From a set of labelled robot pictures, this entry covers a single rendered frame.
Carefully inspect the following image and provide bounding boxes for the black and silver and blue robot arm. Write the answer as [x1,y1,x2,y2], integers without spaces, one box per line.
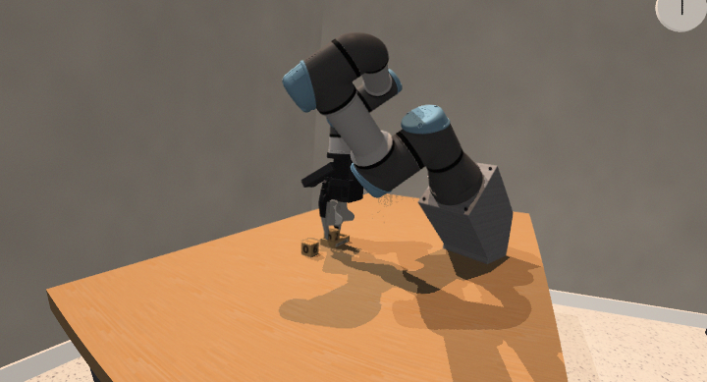
[283,32,483,205]

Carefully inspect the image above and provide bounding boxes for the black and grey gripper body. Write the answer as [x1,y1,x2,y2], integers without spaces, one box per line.
[322,152,363,203]

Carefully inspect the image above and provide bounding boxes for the tan wooden number cube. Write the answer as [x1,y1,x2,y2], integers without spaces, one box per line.
[301,239,319,256]
[329,228,340,242]

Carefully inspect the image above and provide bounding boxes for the wooden rectangular tray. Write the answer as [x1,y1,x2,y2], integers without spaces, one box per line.
[320,233,350,248]

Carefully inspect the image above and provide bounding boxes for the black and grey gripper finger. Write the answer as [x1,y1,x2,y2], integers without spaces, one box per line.
[334,200,354,231]
[319,186,343,240]

